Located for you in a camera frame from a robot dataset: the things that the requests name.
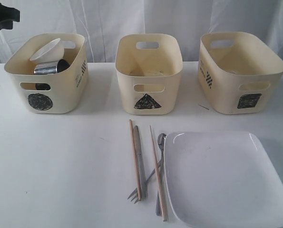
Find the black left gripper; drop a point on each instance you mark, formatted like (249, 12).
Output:
(8, 16)

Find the white plastic bowl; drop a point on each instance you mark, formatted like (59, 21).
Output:
(52, 51)

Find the steel mug with handle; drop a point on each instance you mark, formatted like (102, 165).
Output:
(46, 68)

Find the small steel cup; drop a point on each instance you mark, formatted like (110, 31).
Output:
(62, 65)

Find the cream bin with circle mark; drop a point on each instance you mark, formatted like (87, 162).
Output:
(66, 87)

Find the white backdrop curtain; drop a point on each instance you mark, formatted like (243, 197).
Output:
(104, 22)

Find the cream bin with triangle mark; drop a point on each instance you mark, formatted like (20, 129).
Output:
(149, 69)

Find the steel spoon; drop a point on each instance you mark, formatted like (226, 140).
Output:
(160, 142)

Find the steel table knife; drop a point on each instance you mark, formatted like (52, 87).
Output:
(141, 169)

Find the steel fork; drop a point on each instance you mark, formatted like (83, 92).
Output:
(134, 194)

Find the right wooden chopstick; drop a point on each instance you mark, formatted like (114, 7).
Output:
(162, 200)

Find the wooden chopstick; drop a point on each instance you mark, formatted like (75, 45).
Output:
(135, 161)
(162, 200)

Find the left wooden chopstick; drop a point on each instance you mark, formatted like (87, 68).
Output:
(135, 161)

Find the cream bin with square mark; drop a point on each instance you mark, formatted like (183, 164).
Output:
(237, 72)

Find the white square plate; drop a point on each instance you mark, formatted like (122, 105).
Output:
(222, 180)

